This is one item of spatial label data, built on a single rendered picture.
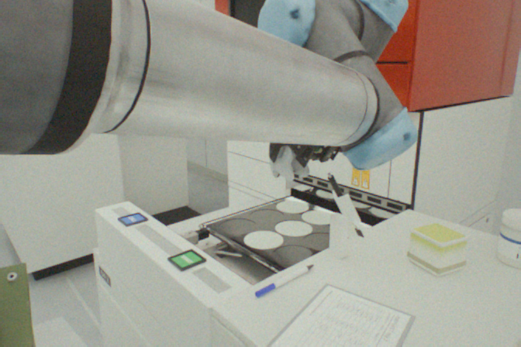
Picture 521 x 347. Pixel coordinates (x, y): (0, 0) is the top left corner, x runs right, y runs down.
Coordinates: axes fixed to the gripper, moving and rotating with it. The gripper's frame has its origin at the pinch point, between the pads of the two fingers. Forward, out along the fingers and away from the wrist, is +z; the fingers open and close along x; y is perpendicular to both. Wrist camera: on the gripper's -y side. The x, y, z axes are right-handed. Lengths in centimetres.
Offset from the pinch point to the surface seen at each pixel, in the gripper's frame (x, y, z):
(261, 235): 11.4, -2.7, 31.5
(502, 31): 94, -15, -23
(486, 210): 103, 19, 31
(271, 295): -9.0, 17.5, 10.1
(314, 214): 32.3, -3.5, 32.4
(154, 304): -19.7, 2.4, 32.7
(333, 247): 9.0, 14.7, 10.1
